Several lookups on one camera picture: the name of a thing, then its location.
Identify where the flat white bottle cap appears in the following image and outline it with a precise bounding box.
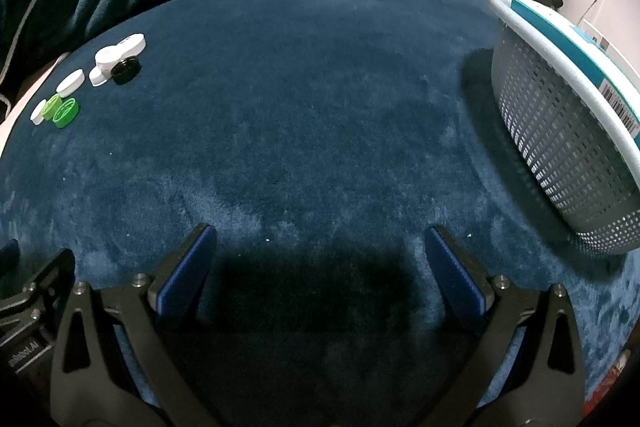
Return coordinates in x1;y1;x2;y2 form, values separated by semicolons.
55;70;86;97

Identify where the teal and white box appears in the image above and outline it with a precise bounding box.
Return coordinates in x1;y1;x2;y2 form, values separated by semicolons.
509;0;640;140

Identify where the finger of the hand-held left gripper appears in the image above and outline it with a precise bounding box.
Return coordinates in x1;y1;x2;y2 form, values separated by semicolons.
0;238;21;282
0;247;77;333

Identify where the grey perforated plastic basket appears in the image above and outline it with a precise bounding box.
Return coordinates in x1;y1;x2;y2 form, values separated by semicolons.
487;0;640;255

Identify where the grey cord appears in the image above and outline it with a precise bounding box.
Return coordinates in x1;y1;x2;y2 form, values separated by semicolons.
0;0;68;108

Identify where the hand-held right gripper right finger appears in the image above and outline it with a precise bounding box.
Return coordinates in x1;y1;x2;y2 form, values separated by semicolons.
415;226;587;427

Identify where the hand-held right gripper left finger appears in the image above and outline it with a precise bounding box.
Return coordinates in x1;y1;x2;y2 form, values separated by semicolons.
50;223;221;427

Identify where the black bottle cap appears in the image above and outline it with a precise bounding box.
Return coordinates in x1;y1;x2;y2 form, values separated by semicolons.
110;58;141;86

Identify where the blue plush blanket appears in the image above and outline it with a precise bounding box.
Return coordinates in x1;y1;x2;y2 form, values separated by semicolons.
0;0;640;413

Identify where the large white bottle cap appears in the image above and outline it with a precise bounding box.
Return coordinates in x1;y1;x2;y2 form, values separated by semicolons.
94;45;133;72
117;33;147;54

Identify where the red printed packet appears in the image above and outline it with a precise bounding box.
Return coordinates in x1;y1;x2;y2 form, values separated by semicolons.
589;347;635;408

